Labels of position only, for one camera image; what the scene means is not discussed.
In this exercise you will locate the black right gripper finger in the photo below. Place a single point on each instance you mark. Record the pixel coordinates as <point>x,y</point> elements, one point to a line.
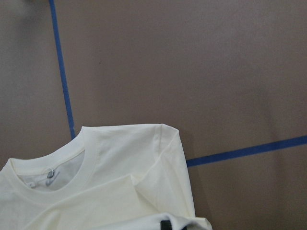
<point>165,225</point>

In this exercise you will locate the cream long-sleeve cat shirt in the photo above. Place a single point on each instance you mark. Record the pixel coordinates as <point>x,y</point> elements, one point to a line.
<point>127,177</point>

